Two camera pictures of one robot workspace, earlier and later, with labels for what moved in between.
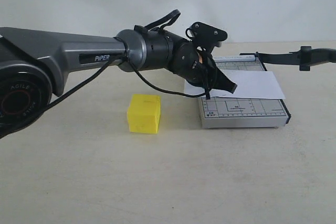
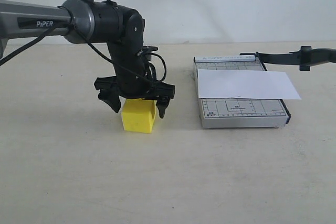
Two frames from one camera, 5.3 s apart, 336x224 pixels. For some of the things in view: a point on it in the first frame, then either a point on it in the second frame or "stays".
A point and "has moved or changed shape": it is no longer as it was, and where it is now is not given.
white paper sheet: [250, 84] has moved or changed shape
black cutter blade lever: [304, 58] stays
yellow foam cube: [144, 113] has moved or changed shape
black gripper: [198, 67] -> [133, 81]
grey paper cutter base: [222, 112] stays
